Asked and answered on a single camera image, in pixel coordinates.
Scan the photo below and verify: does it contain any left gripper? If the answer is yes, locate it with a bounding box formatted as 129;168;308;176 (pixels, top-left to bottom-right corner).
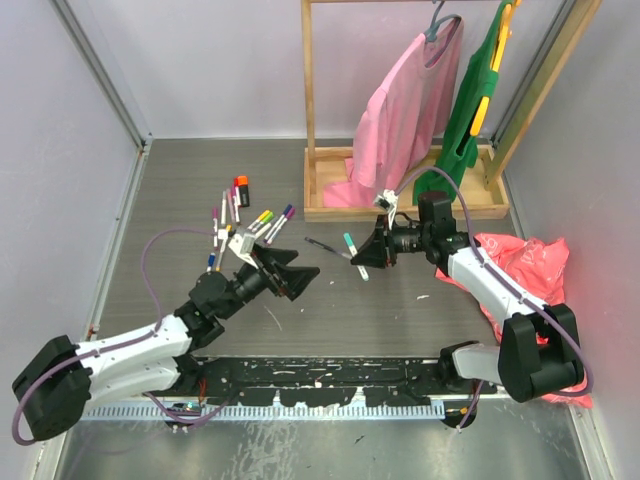
218;243;317;320

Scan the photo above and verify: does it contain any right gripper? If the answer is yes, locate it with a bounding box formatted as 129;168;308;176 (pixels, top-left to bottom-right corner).
351;214;431;269

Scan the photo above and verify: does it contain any white pen teal tip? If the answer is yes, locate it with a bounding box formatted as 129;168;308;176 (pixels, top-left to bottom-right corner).
342;232;371;283

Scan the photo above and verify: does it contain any dark purple pen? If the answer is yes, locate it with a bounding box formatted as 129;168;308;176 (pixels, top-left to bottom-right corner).
304;237;352;260

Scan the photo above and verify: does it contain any blue cap white marker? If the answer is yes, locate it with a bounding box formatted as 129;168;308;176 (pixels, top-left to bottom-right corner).
264;204;295;245

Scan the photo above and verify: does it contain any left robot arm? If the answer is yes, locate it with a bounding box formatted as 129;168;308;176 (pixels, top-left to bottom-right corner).
12;245;320;446

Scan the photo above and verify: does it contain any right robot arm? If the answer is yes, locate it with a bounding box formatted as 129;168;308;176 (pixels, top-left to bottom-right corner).
351;190;585;403

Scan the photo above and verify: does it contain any orange cap white pen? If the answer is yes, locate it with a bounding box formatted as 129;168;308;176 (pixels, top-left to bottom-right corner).
214;225;232;271

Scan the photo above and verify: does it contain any pink white pen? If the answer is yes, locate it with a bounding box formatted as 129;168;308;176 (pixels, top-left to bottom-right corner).
225;188;238;225

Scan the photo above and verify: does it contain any blue band white pen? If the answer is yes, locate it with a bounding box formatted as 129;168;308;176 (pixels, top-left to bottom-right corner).
206;252;216;272

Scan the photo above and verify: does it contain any magenta cap white pen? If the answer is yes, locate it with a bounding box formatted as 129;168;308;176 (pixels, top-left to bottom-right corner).
212;207;219;251

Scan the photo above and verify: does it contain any grey white pen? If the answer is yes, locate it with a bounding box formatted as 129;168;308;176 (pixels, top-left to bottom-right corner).
220;189;227;226

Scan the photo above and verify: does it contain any purple cap white marker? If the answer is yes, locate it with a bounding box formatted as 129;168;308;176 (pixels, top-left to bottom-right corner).
266;207;295;245

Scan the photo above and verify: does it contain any yellow cap white marker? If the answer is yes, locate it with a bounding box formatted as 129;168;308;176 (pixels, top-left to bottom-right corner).
248;210;273;232

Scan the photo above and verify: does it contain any orange black highlighter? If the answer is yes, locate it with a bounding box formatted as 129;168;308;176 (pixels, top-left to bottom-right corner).
234;175;250;208

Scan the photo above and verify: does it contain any wooden clothes rack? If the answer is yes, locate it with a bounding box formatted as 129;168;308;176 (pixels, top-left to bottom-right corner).
299;0;604;224

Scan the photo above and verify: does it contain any green t-shirt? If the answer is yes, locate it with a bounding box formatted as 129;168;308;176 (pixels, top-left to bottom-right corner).
412;1;504;202

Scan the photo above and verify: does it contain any pink t-shirt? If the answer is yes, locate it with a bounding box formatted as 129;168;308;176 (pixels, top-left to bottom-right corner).
323;15;464;208

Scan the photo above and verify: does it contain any red plastic bag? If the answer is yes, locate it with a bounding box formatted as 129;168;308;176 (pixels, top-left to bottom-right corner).
434;232;594;410

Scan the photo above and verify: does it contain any yellow hanger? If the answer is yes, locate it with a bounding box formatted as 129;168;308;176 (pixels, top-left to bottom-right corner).
469;0;521;137

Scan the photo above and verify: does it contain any grey hanger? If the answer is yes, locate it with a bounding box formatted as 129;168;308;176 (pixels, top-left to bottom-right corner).
424;0;462;45

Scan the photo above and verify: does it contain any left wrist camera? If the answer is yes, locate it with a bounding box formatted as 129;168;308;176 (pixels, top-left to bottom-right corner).
227;228;256;263

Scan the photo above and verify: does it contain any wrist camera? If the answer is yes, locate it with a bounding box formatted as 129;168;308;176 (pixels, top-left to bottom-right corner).
227;228;256;263
374;189;398;212

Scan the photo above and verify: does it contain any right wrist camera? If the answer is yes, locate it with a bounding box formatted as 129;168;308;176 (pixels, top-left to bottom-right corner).
374;189;398;212

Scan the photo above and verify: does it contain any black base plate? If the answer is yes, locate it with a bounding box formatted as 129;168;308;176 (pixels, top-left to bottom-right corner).
152;356;472;408

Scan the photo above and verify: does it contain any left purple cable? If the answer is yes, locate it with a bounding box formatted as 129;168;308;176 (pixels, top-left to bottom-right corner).
10;227;236;446

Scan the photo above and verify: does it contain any white slotted cable duct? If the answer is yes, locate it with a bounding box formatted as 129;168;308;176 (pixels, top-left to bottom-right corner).
82;401;445;421

